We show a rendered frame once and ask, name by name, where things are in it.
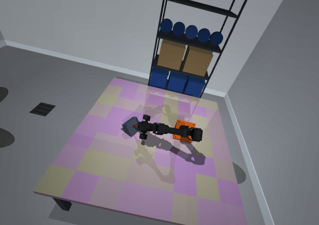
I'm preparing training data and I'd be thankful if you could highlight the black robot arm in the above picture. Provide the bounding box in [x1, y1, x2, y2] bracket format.
[138, 121, 203, 142]

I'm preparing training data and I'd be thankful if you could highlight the dark grey sloped panel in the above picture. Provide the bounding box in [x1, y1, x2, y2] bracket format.
[121, 117, 139, 136]

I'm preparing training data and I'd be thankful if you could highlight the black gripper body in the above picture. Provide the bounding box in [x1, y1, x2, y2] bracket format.
[139, 114, 151, 140]

